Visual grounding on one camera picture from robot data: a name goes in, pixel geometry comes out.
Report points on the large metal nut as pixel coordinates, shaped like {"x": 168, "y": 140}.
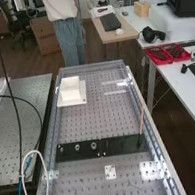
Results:
{"x": 93, "y": 146}

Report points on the medium metal nut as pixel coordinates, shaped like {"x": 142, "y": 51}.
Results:
{"x": 77, "y": 148}

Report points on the small metal nut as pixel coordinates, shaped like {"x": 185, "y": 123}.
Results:
{"x": 61, "y": 149}

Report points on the small white box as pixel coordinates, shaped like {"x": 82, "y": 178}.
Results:
{"x": 70, "y": 88}

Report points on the clear box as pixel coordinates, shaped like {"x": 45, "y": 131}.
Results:
{"x": 91, "y": 66}

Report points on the thin stick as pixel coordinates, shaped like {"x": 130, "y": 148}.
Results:
{"x": 141, "y": 122}

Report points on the black plate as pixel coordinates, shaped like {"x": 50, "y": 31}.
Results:
{"x": 121, "y": 145}

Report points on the person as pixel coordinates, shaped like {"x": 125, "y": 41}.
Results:
{"x": 70, "y": 39}

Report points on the wooden desk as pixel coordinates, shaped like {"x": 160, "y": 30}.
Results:
{"x": 125, "y": 36}

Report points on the white mouse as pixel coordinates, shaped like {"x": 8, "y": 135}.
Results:
{"x": 119, "y": 31}

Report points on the red tray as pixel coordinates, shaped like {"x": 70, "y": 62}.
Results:
{"x": 158, "y": 56}
{"x": 179, "y": 51}

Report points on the small white square plate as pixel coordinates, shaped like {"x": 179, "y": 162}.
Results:
{"x": 110, "y": 172}

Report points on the black laptop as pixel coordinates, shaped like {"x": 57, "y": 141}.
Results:
{"x": 109, "y": 21}

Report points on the cardboard box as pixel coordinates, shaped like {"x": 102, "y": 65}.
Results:
{"x": 44, "y": 36}

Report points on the black headphones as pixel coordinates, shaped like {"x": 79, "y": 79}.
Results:
{"x": 152, "y": 34}

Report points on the white desk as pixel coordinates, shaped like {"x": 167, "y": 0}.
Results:
{"x": 185, "y": 92}
{"x": 176, "y": 26}

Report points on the small wooden box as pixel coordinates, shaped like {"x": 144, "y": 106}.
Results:
{"x": 142, "y": 9}

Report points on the black office chair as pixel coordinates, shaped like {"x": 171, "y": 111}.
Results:
{"x": 20, "y": 22}

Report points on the black bag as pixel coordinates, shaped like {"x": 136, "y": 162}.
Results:
{"x": 184, "y": 1}

